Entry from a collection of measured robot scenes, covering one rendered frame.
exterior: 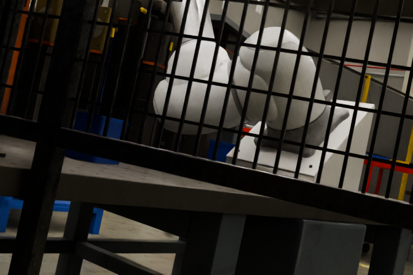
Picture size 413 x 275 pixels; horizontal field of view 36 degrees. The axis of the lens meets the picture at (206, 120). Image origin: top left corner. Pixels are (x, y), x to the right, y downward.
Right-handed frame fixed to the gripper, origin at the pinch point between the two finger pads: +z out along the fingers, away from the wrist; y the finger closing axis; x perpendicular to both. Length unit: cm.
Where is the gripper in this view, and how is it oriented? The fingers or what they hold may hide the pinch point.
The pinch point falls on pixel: (241, 8)
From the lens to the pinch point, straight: 228.8
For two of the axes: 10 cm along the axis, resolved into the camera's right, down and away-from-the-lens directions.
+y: -8.4, -1.6, 5.2
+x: -5.0, -1.3, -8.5
